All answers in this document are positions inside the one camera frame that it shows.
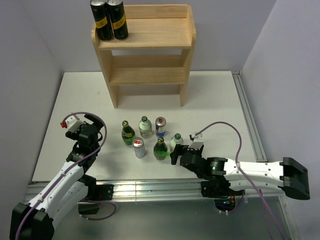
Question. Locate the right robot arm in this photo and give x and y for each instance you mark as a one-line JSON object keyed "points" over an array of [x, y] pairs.
{"points": [[223, 177]]}

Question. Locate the right aluminium rail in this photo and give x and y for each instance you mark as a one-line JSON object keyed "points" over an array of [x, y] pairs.
{"points": [[255, 139]]}

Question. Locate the black tall can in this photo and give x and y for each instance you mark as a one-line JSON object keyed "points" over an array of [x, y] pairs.
{"points": [[101, 18], [118, 19]]}

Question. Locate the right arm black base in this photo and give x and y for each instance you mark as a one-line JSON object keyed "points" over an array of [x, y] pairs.
{"points": [[218, 190]]}

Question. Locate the right black tall can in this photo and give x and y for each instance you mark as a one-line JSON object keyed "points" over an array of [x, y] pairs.
{"points": [[118, 19]]}

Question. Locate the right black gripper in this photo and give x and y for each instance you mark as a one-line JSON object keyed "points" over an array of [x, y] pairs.
{"points": [[179, 148]]}

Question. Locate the aluminium rail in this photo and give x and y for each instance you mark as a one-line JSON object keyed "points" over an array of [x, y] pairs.
{"points": [[152, 190], [255, 139]]}

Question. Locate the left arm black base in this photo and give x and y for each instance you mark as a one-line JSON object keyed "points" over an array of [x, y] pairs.
{"points": [[91, 204]]}

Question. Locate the blue silver energy can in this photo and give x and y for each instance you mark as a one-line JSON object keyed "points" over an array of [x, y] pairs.
{"points": [[160, 126]]}

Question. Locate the clear bottle green cap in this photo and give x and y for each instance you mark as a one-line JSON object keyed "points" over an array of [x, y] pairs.
{"points": [[145, 127]]}

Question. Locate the green bottle yellow label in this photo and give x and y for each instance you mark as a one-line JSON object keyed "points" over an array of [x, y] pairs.
{"points": [[128, 134]]}

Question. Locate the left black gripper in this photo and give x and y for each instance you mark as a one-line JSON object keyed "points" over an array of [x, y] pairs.
{"points": [[93, 119]]}

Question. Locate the left black tall can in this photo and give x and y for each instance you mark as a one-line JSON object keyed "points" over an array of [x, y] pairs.
{"points": [[101, 18]]}

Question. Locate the clear soda bottle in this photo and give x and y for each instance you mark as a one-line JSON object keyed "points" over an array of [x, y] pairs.
{"points": [[176, 139]]}

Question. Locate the green glass bottle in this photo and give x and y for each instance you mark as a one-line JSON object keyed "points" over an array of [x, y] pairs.
{"points": [[160, 149]]}

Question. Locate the front aluminium rail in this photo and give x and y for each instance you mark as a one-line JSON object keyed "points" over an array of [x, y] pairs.
{"points": [[152, 190]]}

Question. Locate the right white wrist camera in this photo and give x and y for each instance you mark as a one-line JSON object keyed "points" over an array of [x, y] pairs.
{"points": [[196, 141]]}

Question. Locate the silver can red tab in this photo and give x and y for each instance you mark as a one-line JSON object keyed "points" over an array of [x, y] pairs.
{"points": [[139, 147]]}

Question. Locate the wooden three-tier shelf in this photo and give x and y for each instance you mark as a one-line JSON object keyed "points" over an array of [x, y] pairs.
{"points": [[158, 51]]}

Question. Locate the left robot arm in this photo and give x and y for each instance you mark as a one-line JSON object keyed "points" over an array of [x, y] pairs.
{"points": [[38, 219]]}

